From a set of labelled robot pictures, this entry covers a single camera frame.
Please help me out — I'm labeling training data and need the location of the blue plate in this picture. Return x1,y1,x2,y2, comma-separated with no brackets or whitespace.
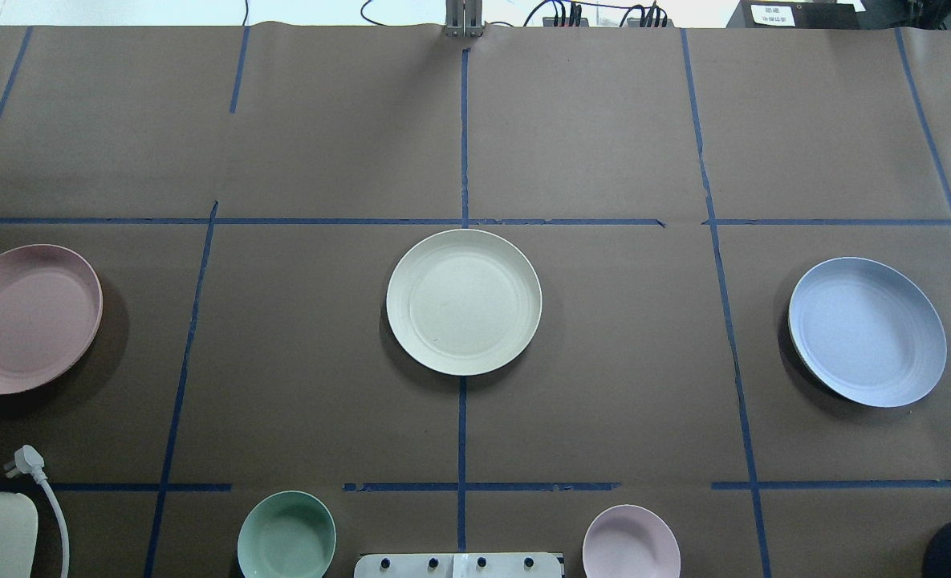
787,257,948,409

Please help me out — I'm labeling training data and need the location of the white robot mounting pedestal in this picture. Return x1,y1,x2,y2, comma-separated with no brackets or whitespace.
353,552,566,577

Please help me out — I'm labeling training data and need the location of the pink plate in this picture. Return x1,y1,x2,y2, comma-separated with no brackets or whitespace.
0,244,104,395

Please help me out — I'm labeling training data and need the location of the cream white plate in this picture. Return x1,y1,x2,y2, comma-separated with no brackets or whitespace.
384,228,543,377

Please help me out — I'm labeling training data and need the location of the green bowl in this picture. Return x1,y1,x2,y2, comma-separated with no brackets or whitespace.
237,490,337,577

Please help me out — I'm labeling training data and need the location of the black power strip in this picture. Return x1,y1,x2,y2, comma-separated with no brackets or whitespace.
543,2,676,29

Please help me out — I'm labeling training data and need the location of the aluminium frame post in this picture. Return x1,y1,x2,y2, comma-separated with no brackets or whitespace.
445,0,485,38

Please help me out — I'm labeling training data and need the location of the pink bowl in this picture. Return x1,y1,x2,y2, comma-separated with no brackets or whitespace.
582,504,681,577

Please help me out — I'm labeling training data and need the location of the black box with label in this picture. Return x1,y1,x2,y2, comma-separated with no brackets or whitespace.
725,1,860,30

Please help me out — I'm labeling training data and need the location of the white power cable with plug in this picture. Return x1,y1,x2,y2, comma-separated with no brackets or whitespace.
4,445,71,578

